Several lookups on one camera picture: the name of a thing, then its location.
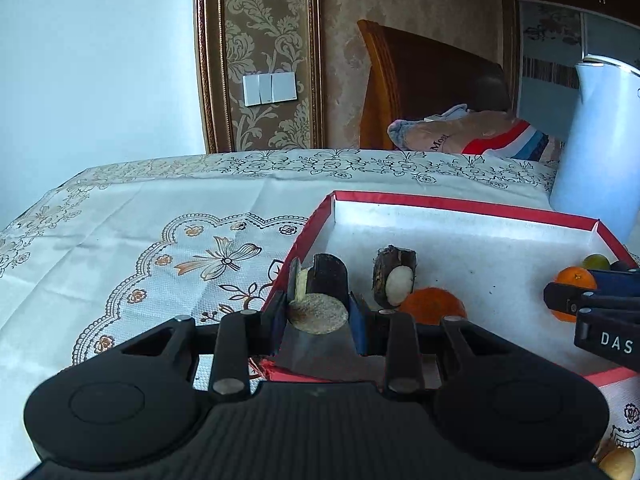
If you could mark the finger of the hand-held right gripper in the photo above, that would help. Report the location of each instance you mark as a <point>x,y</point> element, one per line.
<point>575,300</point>
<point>615,280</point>

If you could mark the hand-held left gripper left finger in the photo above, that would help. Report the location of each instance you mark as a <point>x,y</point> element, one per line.
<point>235,350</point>

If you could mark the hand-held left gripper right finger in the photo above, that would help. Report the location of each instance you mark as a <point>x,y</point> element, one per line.
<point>357,325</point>

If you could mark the large orange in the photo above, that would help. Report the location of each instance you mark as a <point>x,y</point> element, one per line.
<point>572,280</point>

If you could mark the large black sugarcane piece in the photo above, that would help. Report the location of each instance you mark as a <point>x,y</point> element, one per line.
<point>320,312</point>

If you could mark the small dark sugarcane piece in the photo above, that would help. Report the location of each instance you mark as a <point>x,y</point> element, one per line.
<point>395,277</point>

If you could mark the red cardboard box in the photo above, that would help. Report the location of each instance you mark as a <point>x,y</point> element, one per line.
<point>475,240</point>

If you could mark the green tomato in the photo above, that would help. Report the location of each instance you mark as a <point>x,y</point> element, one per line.
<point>595,262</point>

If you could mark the small orange mandarin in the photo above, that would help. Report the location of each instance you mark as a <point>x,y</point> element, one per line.
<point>432,305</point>

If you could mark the tan longan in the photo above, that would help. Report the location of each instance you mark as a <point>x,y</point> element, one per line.
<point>617,462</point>

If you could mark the white electric kettle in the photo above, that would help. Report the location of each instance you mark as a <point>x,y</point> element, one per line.
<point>595,160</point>

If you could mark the wooden chair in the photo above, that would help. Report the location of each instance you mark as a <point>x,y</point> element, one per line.
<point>430,85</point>

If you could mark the wardrobe with patterned doors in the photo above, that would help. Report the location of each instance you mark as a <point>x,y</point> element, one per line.
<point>550,35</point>

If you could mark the white wall switch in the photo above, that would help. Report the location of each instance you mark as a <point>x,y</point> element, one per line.
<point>270,89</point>

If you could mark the gold wall panel frame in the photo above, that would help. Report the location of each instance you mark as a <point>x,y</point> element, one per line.
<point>210,60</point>

